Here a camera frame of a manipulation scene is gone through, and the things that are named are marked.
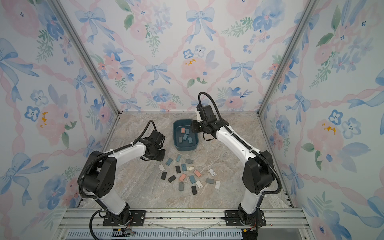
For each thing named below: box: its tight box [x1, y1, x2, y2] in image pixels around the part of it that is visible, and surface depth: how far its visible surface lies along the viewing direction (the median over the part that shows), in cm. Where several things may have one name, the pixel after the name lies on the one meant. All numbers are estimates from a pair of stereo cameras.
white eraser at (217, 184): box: [215, 180, 221, 189], surface depth 86 cm
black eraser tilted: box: [167, 174, 177, 183], surface depth 89 cm
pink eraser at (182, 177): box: [178, 173, 187, 182], surface depth 90 cm
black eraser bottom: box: [191, 185, 198, 195], surface depth 85 cm
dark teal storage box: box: [172, 119, 199, 151], surface depth 105 cm
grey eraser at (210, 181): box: [206, 178, 215, 184], surface depth 88 cm
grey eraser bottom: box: [178, 182, 184, 191], surface depth 86 cm
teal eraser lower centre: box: [189, 175, 196, 184], surface depth 90 cm
